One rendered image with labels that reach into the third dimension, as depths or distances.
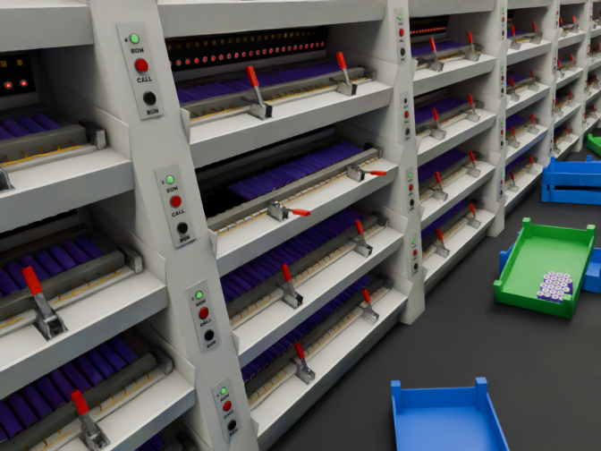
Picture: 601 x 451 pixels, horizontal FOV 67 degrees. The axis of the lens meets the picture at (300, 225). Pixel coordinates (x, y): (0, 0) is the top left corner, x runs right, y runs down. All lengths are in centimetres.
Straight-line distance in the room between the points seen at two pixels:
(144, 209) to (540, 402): 92
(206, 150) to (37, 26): 27
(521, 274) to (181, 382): 111
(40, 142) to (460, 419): 94
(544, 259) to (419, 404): 71
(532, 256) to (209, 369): 113
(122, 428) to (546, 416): 84
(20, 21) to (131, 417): 56
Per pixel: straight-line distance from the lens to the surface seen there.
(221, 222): 82
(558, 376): 126
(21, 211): 63
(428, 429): 108
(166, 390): 82
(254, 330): 90
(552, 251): 164
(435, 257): 154
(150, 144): 68
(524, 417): 114
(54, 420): 79
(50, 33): 65
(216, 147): 75
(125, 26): 68
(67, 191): 64
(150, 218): 69
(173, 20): 73
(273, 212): 88
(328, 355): 112
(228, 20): 80
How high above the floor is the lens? 77
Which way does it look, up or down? 20 degrees down
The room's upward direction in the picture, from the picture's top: 9 degrees counter-clockwise
